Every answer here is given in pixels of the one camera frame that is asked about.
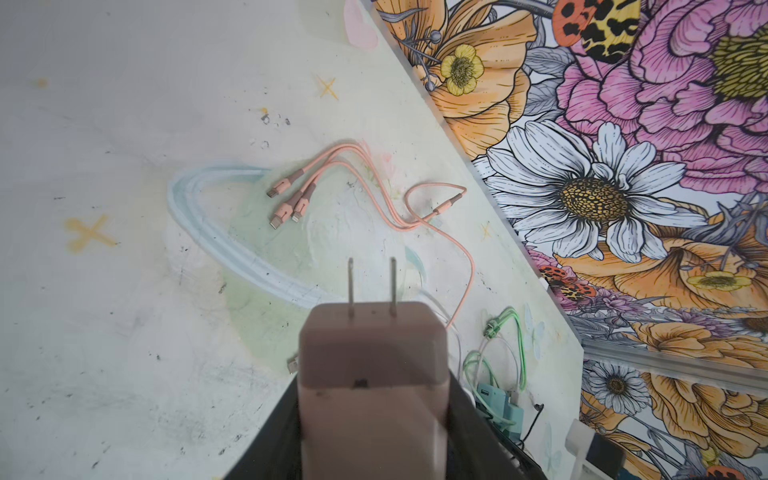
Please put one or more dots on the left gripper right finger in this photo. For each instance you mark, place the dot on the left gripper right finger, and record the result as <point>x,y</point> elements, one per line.
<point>475,448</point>

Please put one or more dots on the teal charger plug dark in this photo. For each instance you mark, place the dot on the teal charger plug dark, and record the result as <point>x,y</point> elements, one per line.
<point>494,402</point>

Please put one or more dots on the teal charger plug light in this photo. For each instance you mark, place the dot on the teal charger plug light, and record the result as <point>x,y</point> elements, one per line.
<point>514,418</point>

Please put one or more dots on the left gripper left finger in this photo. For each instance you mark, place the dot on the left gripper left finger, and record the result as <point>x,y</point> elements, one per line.
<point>275,452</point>

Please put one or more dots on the pink charger plug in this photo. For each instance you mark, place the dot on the pink charger plug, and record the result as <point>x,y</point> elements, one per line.
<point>373,390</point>

